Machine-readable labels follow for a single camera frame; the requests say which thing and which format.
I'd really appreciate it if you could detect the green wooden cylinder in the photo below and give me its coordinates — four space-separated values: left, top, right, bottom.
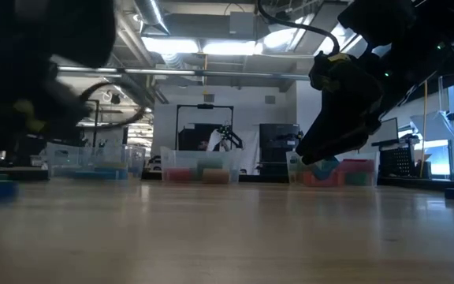
196 157 225 171

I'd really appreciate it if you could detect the long horizontal ceiling pipe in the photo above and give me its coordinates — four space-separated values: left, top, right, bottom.
56 65 311 82

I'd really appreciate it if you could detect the dark green arch block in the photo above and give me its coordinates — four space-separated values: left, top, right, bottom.
344 172 370 187

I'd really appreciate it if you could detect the clear plastic bin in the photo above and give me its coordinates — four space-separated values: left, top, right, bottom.
160 146 244 185
45 142 147 181
285 149 381 187

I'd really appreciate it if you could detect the light green arch block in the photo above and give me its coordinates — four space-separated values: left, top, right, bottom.
289 162 315 175

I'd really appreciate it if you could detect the narrow silver spiral duct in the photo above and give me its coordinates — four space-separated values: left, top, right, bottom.
132 0 172 36

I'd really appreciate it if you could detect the tall black cabinet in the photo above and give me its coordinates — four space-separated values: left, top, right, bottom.
259 123 304 182

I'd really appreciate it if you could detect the grey ceiling box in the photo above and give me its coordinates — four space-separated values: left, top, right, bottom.
229 10 256 36

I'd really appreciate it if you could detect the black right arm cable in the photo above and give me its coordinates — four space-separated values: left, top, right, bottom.
255 0 341 55

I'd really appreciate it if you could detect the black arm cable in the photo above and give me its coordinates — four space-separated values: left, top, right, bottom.
77 81 148 130
255 0 341 55

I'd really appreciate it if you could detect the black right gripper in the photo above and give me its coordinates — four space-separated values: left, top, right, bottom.
295 51 385 166

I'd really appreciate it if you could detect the bright ceiling light panel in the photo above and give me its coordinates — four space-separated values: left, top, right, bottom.
142 35 262 56

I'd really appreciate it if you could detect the white display board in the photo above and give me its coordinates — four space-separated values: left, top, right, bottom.
375 117 400 146

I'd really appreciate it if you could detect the blue arch block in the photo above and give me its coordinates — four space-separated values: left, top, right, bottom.
314 157 341 179

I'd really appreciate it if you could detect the red arch block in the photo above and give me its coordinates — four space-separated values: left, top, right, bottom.
339 158 376 174

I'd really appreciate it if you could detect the red wooden block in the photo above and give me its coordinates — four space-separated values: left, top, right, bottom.
304 171 341 187

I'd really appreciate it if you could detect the natural wood cylinder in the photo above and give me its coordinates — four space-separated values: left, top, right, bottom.
202 168 231 185

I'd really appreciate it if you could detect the black aluminium table frame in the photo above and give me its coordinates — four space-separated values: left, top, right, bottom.
378 176 454 191

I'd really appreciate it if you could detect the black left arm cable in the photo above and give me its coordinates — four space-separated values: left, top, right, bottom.
77 81 148 130

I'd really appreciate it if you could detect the yellow hanging cable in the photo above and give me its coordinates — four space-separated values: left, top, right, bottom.
420 80 429 178

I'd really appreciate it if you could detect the black perforated cart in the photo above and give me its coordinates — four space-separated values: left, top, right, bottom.
379 133 433 189

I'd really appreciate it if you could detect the rectangular silver duct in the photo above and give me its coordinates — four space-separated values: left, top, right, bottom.
260 0 370 58

